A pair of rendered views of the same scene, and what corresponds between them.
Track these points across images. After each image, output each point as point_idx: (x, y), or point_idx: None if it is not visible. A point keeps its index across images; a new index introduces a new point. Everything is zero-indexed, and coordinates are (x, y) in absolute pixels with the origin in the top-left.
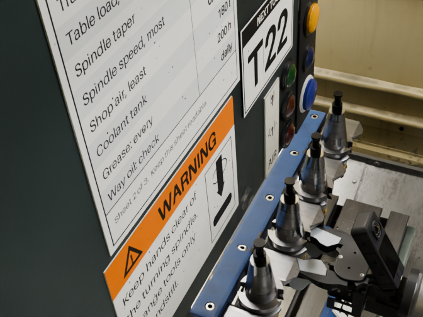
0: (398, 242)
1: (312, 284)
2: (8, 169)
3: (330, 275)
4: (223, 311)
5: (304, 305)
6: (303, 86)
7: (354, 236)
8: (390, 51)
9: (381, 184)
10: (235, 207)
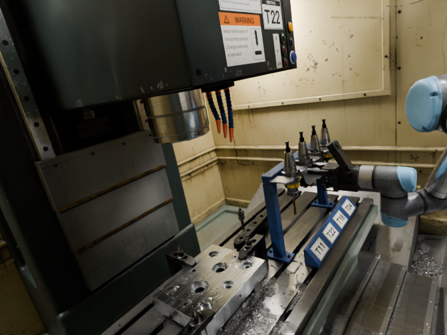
0: (367, 206)
1: (325, 219)
2: None
3: (320, 169)
4: (275, 177)
5: (320, 224)
6: (291, 52)
7: (328, 147)
8: (354, 131)
9: (361, 197)
10: (263, 60)
